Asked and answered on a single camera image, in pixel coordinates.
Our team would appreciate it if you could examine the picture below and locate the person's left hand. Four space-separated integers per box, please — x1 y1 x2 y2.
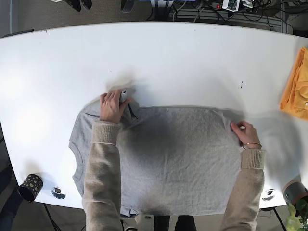
100 89 131 124

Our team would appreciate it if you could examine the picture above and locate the person's right hand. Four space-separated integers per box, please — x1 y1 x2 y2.
231 121 262 149

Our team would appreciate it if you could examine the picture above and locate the orange yellow T-shirt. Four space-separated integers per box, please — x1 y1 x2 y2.
280 47 308 120

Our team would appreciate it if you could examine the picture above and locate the grey T-shirt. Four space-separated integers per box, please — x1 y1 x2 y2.
69 102 244 217

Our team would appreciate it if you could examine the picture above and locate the right beige sweater forearm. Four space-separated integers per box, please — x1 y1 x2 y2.
220 149 265 231

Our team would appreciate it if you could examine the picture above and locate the left beige sweater forearm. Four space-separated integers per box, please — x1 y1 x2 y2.
82 121 122 231

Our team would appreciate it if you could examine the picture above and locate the right silver table grommet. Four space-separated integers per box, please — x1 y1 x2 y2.
261 189 276 202

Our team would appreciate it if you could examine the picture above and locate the silver table grommet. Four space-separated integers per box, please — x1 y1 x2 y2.
51 187 66 200
261 189 276 202

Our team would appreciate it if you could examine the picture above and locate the grey plant pot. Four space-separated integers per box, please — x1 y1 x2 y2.
282 180 308 205

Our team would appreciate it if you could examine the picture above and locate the left silver table grommet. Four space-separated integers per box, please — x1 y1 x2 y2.
51 187 66 200

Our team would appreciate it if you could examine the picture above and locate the green potted plant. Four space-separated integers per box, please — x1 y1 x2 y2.
286 199 308 231

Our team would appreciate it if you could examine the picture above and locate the black gold spotted cup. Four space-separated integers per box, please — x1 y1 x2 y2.
17 174 43 202

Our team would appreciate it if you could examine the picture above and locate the thin gold bracelet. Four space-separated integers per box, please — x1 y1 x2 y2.
242 142 262 150

